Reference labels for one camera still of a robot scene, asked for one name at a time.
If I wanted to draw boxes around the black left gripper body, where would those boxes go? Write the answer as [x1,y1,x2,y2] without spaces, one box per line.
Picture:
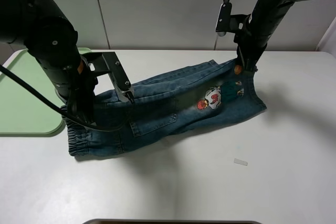
[46,59,97,119]

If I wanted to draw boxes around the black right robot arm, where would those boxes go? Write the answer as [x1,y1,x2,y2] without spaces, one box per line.
[235,0,308,72]

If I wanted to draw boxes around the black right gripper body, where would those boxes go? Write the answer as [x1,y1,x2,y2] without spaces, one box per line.
[234,14,270,62]

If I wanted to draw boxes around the children's blue denim shorts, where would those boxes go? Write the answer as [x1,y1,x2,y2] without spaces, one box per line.
[66,60,266,157]

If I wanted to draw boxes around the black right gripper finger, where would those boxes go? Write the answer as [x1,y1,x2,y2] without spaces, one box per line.
[247,61,258,72]
[236,48,248,71]

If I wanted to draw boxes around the green plastic tray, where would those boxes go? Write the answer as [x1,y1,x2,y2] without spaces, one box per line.
[0,47,92,137]

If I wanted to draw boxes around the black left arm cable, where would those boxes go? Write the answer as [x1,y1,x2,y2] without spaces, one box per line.
[0,0,124,132]

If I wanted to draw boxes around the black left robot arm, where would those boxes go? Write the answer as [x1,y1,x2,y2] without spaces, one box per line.
[1,0,98,124]

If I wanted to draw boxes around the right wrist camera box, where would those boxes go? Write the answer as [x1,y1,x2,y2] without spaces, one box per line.
[215,2,250,37]

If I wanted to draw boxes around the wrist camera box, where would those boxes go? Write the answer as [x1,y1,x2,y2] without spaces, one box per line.
[82,51,134,104]
[215,2,250,37]

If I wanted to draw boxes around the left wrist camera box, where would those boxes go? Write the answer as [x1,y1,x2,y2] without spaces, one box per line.
[82,51,134,104]

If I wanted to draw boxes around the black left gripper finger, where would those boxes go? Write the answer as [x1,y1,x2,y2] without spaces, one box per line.
[82,118,96,129]

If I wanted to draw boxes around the tape strip lower right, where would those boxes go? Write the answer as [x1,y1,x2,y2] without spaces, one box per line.
[234,158,248,166]

